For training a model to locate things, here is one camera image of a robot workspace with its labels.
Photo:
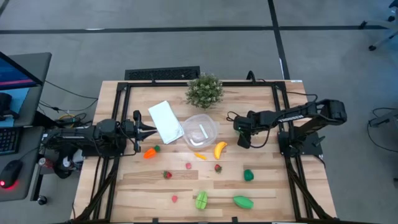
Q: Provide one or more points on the green toy bell pepper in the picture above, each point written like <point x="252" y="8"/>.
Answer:
<point x="248" y="175"/>

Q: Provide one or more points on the green oval toy vegetable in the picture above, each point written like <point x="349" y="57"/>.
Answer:
<point x="243" y="202"/>

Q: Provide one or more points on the computer monitor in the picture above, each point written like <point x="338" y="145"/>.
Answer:
<point x="15" y="74"/>

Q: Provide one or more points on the small red toy berry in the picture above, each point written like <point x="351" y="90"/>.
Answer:
<point x="188" y="165"/>
<point x="174" y="199"/>

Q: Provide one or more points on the grey stand leg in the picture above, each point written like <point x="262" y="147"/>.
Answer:
<point x="384" y="119"/>

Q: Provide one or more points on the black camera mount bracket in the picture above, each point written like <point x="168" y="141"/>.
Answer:
<point x="234" y="220"/>
<point x="155" y="221"/>

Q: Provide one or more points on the small green potted plant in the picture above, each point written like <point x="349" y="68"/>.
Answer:
<point x="204" y="91"/>

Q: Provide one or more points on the orange toy carrot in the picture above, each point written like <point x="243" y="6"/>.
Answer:
<point x="150" y="153"/>

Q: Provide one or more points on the black keyboard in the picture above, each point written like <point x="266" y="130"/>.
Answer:
<point x="8" y="140"/>

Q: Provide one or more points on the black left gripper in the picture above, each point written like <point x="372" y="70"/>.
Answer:
<point x="127" y="130"/>

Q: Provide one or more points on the red toy strawberry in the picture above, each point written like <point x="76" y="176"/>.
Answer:
<point x="168" y="175"/>
<point x="218" y="168"/>

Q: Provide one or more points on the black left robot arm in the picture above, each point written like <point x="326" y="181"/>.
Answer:
<point x="77" y="135"/>

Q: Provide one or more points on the white table label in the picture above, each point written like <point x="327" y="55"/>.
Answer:
<point x="296" y="81"/>

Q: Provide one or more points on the yellow toy banana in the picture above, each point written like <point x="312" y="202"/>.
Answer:
<point x="218" y="151"/>

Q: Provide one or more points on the clear plastic tupperware container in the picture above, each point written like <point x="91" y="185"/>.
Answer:
<point x="199" y="132"/>

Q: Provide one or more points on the small yellow toy chili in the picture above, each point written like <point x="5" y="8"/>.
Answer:
<point x="200" y="156"/>

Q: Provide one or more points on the green toy starfruit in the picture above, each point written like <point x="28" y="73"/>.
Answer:
<point x="201" y="200"/>

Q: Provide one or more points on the black desk object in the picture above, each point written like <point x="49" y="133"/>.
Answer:
<point x="4" y="104"/>

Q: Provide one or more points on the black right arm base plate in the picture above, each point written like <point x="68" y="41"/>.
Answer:
<point x="306" y="149"/>

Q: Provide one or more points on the red drink can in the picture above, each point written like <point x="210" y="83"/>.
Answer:
<point x="46" y="162"/>

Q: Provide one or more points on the white folded cloth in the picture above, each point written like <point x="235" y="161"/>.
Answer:
<point x="164" y="121"/>

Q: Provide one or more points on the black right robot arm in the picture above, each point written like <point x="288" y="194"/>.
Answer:
<point x="295" y="116"/>

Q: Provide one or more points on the black aluminium table frame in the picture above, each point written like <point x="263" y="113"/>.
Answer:
<point x="161" y="84"/>

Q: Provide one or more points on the black computer mouse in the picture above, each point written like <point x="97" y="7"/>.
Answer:
<point x="12" y="172"/>

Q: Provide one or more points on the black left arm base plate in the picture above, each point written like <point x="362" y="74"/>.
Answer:
<point x="105" y="153"/>

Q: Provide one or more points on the black equipment stand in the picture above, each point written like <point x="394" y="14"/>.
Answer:
<point x="63" y="173"/>

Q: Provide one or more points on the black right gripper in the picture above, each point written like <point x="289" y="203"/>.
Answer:
<point x="245" y="123"/>

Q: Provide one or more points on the black caster wheel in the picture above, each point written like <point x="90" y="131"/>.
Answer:
<point x="42" y="200"/>

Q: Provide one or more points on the office chair base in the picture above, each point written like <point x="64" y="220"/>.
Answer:
<point x="372" y="48"/>

